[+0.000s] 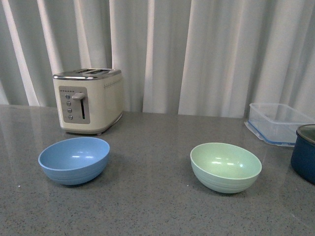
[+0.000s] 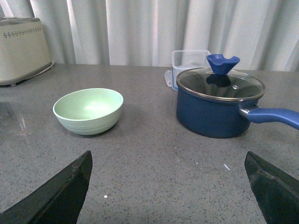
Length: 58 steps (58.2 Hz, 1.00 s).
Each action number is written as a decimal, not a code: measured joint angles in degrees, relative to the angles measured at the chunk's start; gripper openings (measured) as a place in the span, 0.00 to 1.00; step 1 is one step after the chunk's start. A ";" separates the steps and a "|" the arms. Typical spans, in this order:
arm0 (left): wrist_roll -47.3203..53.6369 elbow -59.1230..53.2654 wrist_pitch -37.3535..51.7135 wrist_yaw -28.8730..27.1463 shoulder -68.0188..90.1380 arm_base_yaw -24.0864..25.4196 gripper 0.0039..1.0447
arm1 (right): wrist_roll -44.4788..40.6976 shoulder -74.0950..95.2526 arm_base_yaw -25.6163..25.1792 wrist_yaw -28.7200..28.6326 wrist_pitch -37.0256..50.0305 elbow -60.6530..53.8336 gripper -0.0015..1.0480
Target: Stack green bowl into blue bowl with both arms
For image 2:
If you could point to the blue saucepan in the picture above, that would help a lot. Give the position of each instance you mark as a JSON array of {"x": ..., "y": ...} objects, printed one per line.
[{"x": 222, "y": 119}]

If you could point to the clear plastic container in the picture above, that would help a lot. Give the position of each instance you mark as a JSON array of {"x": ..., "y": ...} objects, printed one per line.
[{"x": 184, "y": 60}]

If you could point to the glass pot lid blue knob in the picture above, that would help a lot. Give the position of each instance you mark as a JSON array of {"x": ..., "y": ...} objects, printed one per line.
[{"x": 220, "y": 82}]

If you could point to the cream toaster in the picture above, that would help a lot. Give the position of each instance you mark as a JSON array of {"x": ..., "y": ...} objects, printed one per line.
[{"x": 24, "y": 51}]

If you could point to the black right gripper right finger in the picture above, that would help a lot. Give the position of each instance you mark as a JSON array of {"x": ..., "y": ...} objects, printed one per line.
[{"x": 276, "y": 192}]

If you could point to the white curtain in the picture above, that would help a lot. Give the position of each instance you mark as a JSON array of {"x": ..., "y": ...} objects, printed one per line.
[{"x": 264, "y": 34}]

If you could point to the green bowl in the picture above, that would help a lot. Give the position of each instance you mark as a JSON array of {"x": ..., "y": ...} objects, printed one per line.
[{"x": 89, "y": 111}]

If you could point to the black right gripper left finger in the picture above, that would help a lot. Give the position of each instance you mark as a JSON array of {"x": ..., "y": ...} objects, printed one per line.
[{"x": 58, "y": 201}]

